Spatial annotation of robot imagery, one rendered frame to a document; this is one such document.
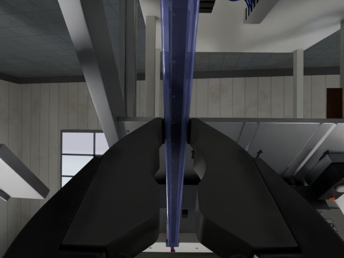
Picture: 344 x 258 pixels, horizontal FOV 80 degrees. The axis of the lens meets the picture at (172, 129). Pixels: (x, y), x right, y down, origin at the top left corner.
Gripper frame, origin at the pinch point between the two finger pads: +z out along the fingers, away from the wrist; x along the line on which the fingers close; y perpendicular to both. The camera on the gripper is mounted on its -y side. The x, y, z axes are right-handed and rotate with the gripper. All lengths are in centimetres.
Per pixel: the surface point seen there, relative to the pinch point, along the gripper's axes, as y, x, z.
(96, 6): -5.6, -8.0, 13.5
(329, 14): -2, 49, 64
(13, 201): 327, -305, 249
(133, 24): -0.7, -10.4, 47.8
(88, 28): -3.9, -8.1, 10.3
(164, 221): 31.5, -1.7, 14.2
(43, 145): 234, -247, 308
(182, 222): 31.7, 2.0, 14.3
